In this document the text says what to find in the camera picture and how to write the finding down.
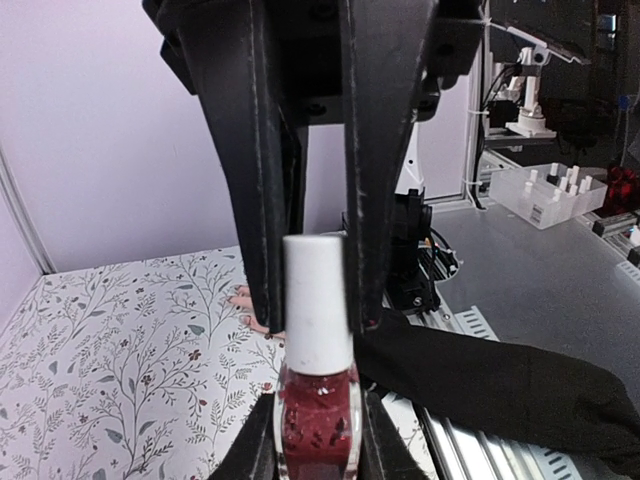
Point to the front aluminium rail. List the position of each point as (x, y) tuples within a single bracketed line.
[(460, 453)]

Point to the background robot stand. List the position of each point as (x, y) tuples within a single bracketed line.
[(519, 82)]

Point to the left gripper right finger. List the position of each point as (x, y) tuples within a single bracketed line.
[(384, 455)]

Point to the white nail polish cap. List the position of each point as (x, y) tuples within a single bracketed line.
[(318, 341)]

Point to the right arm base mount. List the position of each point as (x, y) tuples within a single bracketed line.
[(415, 250)]

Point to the black sleeved forearm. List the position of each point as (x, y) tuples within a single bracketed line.
[(512, 391)]

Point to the red nail polish bottle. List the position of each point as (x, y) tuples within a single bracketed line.
[(318, 422)]

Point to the aluminium frame post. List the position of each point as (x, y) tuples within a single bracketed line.
[(23, 221), (476, 114)]

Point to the right aluminium frame post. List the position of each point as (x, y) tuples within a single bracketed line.
[(476, 114)]

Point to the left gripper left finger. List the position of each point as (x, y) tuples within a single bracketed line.
[(252, 454)]

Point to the floral patterned table mat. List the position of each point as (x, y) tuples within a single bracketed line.
[(141, 370)]

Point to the person's bare hand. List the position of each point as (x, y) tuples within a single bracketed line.
[(242, 299)]

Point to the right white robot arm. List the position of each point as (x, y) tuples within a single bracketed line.
[(410, 160)]

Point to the clear box of bottles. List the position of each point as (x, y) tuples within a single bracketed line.
[(547, 195)]

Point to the left aluminium frame post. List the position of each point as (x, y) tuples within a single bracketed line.
[(23, 221)]

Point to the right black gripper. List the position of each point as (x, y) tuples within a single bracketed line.
[(233, 60)]

